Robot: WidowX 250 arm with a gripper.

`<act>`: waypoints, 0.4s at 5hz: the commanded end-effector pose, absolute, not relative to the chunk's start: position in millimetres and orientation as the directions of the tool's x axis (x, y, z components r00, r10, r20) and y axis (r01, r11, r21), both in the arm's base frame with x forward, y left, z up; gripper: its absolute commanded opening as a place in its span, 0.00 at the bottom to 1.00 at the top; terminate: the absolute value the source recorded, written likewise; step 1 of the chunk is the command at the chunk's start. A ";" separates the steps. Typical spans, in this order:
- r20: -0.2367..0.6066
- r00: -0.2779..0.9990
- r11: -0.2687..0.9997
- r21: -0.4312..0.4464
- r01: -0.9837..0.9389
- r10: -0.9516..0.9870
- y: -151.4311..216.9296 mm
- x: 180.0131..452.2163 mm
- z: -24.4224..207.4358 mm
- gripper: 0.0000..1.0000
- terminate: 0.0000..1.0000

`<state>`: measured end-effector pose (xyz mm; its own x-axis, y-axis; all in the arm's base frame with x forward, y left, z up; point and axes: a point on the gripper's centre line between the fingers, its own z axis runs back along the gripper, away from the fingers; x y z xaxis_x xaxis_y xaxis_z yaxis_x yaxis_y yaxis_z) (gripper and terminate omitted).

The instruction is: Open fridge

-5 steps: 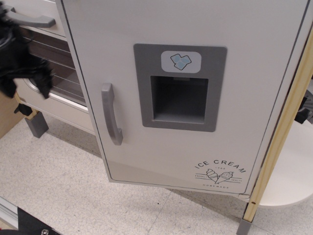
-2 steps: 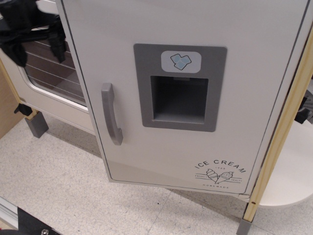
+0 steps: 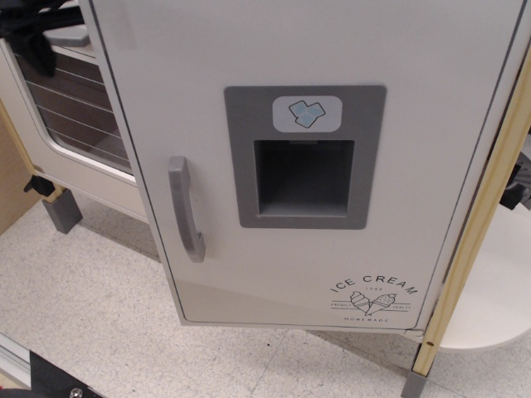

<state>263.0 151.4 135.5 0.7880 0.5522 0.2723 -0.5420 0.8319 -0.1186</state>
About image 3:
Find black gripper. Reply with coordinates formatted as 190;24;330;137
1;0;84;77

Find grey fridge door handle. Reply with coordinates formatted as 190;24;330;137
168;156;206;263

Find white toy fridge door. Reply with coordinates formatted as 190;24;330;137
76;0;526;332

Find white oven door with window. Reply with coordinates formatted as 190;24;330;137
1;41;147;221

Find light wooden left panel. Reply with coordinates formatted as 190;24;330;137
1;104;62;233

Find black left clamp knob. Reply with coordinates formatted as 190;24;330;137
23;175;55;197

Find black clamp knob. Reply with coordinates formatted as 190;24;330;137
499;163;530;210
23;175;55;197

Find grey left foot cap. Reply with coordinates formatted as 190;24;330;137
42;189;83;234

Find grey foot cap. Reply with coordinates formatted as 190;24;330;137
42;189;83;234
401;370;427;398

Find grey ice dispenser panel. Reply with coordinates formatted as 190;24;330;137
224;85;387;230

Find white toy kitchen cabinet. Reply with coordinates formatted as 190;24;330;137
0;0;531;342

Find black right clamp knob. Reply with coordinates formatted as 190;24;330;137
499;163;530;210

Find grey right foot cap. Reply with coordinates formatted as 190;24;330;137
401;370;427;398

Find grey oven door handle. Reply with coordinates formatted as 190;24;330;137
45;32;90;48

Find aluminium rail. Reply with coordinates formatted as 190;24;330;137
1;333;32;389

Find black base plate with screw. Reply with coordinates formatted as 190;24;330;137
1;351;102;398

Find light wooden right post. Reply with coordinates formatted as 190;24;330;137
412;52;530;376

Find white round base plate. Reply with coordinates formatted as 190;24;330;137
440;204;530;352

